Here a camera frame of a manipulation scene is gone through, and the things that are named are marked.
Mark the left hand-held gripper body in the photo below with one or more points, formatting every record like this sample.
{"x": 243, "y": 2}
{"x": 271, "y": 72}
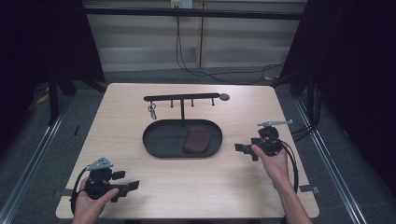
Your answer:
{"x": 99, "y": 185}

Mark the person's right hand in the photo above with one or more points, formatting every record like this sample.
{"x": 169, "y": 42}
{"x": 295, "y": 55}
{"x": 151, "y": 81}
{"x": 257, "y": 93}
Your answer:
{"x": 276, "y": 169}

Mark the dark curtain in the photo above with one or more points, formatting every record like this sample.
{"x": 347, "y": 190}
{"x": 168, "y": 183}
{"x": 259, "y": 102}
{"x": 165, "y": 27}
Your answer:
{"x": 358, "y": 77}
{"x": 40, "y": 46}

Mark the white wall outlet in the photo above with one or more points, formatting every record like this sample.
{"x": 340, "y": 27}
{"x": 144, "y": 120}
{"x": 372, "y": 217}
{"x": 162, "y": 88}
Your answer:
{"x": 181, "y": 3}

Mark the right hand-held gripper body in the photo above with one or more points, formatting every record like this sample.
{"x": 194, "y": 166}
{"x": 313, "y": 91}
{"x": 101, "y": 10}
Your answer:
{"x": 270, "y": 141}

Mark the grey tape strip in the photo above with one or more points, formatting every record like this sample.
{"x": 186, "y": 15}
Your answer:
{"x": 63, "y": 192}
{"x": 309, "y": 188}

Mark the person's left hand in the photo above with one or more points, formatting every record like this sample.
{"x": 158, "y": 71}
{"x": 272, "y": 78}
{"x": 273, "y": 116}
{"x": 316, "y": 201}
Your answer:
{"x": 88, "y": 210}

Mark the metal floor rail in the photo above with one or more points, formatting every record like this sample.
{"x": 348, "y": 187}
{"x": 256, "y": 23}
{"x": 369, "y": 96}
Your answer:
{"x": 327, "y": 152}
{"x": 34, "y": 158}

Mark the black horizontal bar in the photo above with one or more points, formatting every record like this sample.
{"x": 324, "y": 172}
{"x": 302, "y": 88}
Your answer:
{"x": 193, "y": 13}

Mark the black hook stand with tray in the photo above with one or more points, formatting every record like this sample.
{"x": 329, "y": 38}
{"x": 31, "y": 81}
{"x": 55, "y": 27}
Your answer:
{"x": 165, "y": 140}

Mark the brown pouch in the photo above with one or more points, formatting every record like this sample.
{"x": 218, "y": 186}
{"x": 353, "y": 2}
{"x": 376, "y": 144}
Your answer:
{"x": 196, "y": 140}

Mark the yellow floor tape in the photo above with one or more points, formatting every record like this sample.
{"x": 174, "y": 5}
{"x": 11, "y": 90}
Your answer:
{"x": 42, "y": 99}

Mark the black metal stand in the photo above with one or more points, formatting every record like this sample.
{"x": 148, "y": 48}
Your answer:
{"x": 53, "y": 99}

